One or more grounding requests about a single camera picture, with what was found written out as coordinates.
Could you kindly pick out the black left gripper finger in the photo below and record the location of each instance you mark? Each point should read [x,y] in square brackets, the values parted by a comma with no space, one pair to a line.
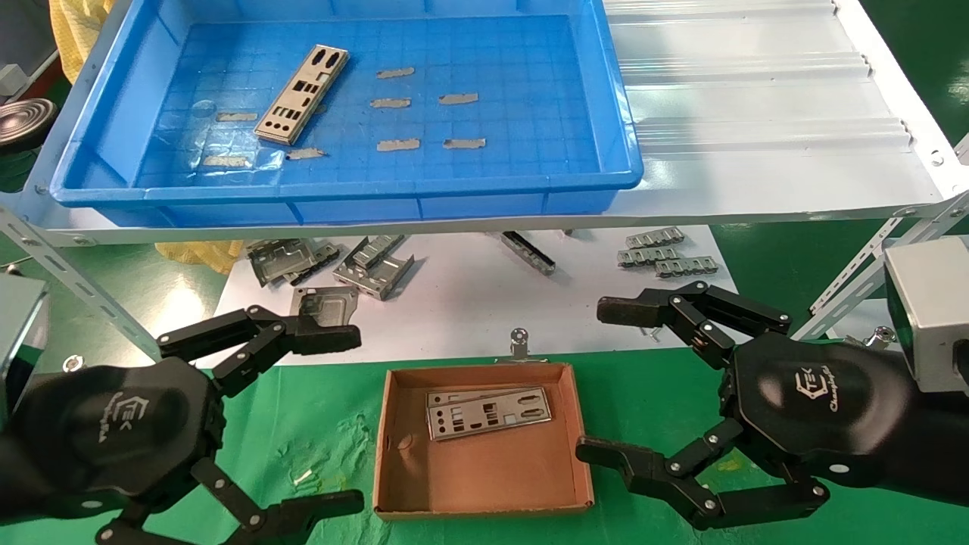
[325,339]

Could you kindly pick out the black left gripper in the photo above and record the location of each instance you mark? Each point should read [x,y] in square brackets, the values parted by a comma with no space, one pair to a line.
[113,431]

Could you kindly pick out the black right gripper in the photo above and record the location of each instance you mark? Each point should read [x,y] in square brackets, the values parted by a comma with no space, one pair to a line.
[817,409]

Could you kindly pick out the silver metal I/O shield plate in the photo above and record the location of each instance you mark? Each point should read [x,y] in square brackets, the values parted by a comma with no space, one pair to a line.
[496,424]
[306,106]
[447,399]

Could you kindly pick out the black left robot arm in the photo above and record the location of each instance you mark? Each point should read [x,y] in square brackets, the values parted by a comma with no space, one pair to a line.
[9,492]

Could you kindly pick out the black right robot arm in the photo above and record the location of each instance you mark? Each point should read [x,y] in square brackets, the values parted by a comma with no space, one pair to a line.
[942,446]

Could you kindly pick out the brown open cardboard box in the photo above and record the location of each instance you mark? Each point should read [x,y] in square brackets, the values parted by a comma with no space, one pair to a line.
[484,477]

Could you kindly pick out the blue plastic tray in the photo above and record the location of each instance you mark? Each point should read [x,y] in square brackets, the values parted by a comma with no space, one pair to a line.
[515,76]

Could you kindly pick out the small grey box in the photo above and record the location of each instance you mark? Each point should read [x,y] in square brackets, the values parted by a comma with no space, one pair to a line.
[9,79]

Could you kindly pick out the small white scrap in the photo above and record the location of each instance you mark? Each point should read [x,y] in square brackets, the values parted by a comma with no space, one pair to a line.
[303,477]

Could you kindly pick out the green table cloth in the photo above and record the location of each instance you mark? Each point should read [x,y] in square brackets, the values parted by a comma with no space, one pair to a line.
[318,424]

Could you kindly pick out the silver cloth clamp clip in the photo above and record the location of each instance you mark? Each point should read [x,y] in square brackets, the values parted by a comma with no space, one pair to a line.
[72,365]
[519,344]
[880,335]

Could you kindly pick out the small notched metal strip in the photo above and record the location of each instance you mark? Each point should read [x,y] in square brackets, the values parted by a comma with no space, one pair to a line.
[655,239]
[647,256]
[687,266]

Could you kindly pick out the yellow cloth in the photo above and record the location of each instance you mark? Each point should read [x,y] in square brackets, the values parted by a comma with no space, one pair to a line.
[204,256]
[76,30]

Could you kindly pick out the white flat board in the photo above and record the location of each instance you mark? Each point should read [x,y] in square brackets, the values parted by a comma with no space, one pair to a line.
[469,303]

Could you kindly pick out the long grey metal bar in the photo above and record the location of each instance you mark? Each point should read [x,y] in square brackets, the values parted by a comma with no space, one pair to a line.
[530,253]

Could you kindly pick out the white perforated rack brace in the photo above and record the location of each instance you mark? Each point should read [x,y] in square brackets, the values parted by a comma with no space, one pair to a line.
[855,276]
[68,276]

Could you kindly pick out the white metal rack shelf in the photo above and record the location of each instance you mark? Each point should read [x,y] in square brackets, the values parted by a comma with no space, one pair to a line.
[757,113]

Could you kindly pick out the round black silver disc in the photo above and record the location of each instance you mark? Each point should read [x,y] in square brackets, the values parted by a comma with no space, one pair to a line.
[23,125]

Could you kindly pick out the grey stamped metal bracket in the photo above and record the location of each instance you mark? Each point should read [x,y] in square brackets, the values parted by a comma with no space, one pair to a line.
[325,306]
[284,261]
[371,276]

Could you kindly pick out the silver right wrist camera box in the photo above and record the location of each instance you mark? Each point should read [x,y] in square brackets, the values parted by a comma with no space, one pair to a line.
[927,314]

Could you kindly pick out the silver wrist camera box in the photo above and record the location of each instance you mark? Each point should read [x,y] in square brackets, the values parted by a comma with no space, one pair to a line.
[927,314]
[19,333]

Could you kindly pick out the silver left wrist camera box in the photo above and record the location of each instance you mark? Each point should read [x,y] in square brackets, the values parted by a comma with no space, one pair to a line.
[19,333]

